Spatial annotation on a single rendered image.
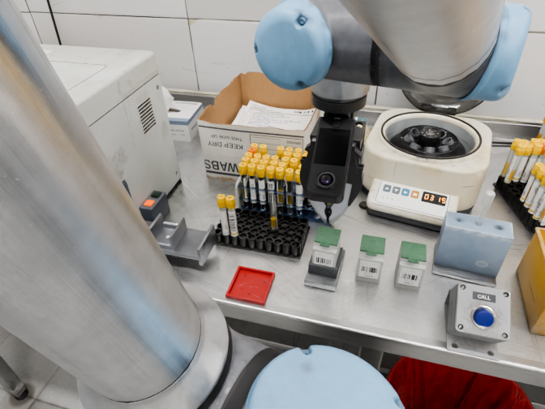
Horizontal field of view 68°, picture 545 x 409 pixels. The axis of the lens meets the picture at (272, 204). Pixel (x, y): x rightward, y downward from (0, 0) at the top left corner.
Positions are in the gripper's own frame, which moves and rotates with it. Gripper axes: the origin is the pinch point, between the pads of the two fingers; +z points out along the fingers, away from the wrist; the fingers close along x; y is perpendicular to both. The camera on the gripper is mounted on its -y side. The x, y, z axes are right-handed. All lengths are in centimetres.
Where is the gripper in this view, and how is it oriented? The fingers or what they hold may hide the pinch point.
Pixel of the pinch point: (328, 219)
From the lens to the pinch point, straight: 63.9
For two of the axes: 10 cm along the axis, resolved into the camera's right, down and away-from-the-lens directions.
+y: 3.1, -6.0, 7.4
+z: 0.3, 7.8, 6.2
